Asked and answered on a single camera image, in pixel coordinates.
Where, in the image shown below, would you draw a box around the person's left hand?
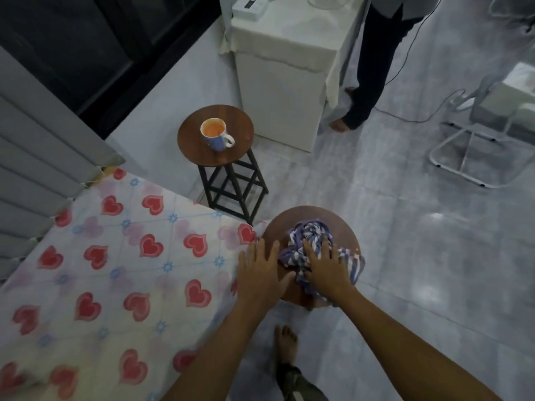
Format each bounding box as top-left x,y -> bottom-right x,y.
237,238 -> 297,314

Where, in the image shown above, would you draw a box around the person's right hand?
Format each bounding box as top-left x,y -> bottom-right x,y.
298,239 -> 361,305

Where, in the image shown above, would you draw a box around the blue white striped cloth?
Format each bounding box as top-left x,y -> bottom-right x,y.
278,219 -> 366,307

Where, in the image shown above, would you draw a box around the person's right forearm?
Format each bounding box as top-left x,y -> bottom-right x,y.
328,286 -> 504,401

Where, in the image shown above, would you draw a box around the person's left forearm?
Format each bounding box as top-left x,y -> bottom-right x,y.
161,302 -> 274,401

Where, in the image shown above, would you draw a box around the round brown wooden stool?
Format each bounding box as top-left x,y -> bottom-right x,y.
177,104 -> 269,225
260,206 -> 362,310

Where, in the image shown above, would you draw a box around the person's own leg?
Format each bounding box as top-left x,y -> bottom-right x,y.
273,325 -> 332,401

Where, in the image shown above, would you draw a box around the blue white mug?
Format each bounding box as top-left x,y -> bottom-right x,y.
200,118 -> 236,152

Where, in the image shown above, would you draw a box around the heart print bed sheet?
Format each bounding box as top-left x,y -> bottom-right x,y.
0,167 -> 268,401

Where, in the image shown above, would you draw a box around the white cabinet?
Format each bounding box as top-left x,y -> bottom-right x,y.
233,49 -> 332,153

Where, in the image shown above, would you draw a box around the white lace table cloth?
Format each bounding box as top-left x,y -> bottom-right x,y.
221,0 -> 373,108

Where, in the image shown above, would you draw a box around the gray window blinds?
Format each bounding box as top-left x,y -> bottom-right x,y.
0,45 -> 125,284

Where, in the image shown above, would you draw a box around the white electronic device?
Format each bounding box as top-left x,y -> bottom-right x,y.
232,0 -> 273,20

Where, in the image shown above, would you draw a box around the clear glass bowl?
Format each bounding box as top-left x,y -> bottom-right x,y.
307,0 -> 357,9

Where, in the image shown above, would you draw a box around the black framed glass door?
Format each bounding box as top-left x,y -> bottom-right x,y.
0,0 -> 223,141

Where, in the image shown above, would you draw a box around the white metal frame chair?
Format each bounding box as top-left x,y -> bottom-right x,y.
429,89 -> 535,189

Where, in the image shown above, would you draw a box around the thin dark cable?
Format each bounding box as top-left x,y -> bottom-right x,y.
375,0 -> 475,123

